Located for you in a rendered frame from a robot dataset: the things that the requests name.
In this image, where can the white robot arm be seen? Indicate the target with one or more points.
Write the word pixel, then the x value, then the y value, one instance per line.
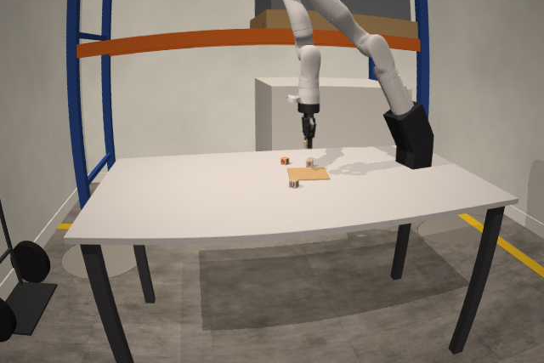
pixel 370 45

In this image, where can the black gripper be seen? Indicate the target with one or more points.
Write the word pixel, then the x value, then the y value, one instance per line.
pixel 308 122

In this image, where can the tan square mat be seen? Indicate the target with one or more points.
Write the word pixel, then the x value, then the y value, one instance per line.
pixel 308 173

